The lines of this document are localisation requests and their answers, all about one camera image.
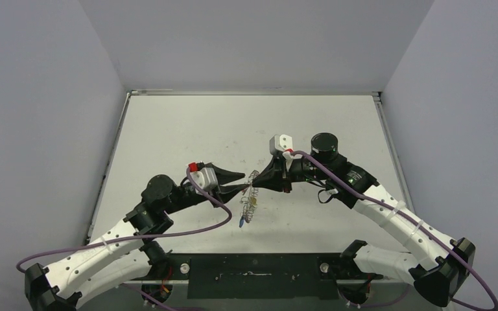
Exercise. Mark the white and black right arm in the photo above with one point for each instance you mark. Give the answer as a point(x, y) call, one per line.
point(358, 190)

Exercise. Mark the aluminium frame rail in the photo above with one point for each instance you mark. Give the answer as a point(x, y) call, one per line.
point(349, 264)

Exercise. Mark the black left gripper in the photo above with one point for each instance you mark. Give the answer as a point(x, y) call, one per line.
point(224, 192)

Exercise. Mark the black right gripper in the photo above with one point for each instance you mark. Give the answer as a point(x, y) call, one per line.
point(282, 172)

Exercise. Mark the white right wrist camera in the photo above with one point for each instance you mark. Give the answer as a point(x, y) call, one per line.
point(280, 146)

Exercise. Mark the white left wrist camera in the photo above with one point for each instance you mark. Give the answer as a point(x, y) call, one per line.
point(204, 175)

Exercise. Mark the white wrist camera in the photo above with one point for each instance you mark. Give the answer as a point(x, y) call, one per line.
point(204, 175)
point(280, 146)

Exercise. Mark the metal ring disc with keyrings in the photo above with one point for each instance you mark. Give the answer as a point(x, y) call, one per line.
point(249, 193)

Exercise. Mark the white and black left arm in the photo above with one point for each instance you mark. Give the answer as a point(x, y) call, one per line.
point(129, 250)

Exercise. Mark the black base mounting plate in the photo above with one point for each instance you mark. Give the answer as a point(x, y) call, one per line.
point(253, 288)

